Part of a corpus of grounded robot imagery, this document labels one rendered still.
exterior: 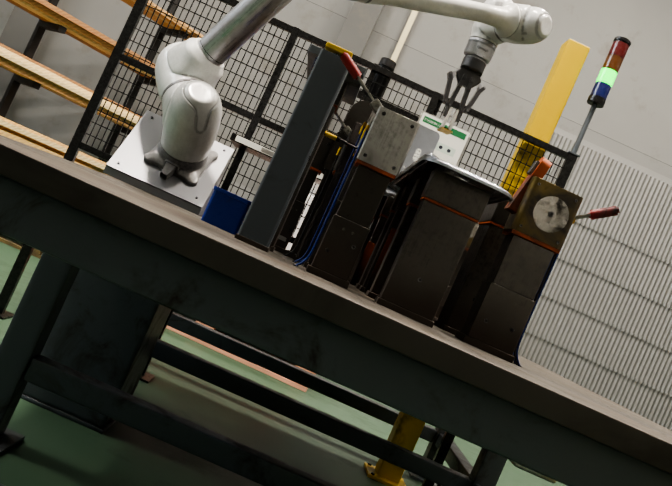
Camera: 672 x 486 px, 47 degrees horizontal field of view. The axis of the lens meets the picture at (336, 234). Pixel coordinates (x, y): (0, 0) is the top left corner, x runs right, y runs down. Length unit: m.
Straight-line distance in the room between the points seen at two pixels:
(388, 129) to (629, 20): 8.31
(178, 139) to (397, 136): 0.97
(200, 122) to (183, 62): 0.23
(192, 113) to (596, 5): 7.75
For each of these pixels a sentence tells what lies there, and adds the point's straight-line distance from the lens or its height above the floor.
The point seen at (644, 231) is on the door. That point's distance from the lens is 9.44.
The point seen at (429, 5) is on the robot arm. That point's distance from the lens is 2.36.
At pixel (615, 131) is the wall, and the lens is 9.47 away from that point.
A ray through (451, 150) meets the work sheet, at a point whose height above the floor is 1.35.
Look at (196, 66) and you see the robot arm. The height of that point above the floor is 1.11.
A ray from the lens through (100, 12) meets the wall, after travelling 9.40.
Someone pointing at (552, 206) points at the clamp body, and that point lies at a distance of 1.62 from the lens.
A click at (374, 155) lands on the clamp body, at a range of 1.56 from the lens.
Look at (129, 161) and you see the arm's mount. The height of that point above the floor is 0.76.
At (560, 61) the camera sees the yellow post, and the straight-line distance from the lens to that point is 3.48.
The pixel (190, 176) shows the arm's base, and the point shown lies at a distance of 2.45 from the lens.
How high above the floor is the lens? 0.74
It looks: 2 degrees up
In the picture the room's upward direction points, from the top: 24 degrees clockwise
